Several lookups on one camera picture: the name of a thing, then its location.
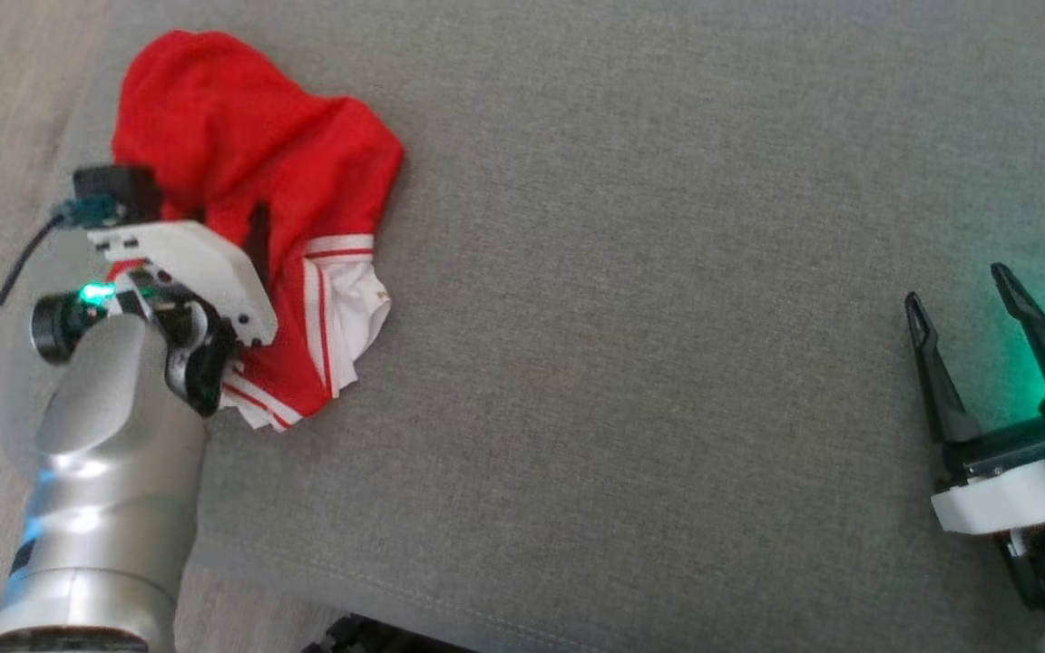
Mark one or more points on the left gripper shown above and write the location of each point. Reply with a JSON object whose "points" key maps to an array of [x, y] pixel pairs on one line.
{"points": [[205, 272]]}

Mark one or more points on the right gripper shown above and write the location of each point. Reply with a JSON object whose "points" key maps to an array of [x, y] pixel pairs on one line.
{"points": [[1003, 494]]}

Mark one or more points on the red garment with white trim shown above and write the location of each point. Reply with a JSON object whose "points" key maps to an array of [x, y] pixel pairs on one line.
{"points": [[259, 136]]}

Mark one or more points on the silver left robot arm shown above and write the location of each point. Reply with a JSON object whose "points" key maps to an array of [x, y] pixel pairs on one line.
{"points": [[96, 508]]}

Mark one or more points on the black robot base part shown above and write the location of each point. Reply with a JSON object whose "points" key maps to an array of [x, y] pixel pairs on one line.
{"points": [[368, 637]]}

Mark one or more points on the grey fabric sofa seat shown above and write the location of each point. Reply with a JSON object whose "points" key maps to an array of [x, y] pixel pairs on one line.
{"points": [[622, 272]]}

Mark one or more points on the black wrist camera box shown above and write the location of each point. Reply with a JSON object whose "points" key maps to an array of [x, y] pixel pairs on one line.
{"points": [[119, 190]]}

